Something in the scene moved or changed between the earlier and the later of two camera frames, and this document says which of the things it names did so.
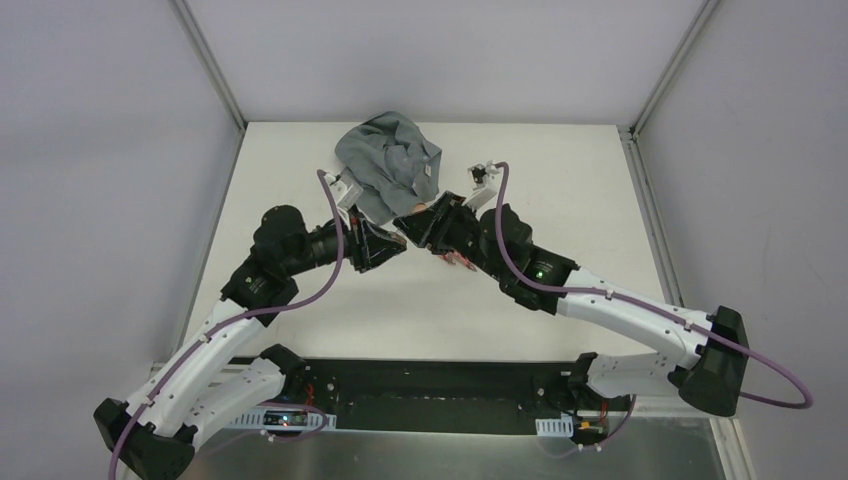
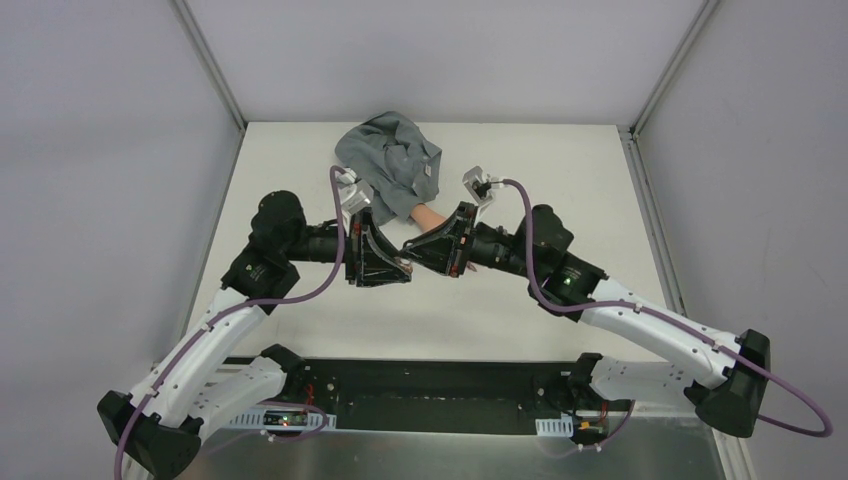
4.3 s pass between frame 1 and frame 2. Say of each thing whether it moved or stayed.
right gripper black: moved
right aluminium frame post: stayed
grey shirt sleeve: stayed
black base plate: stayed
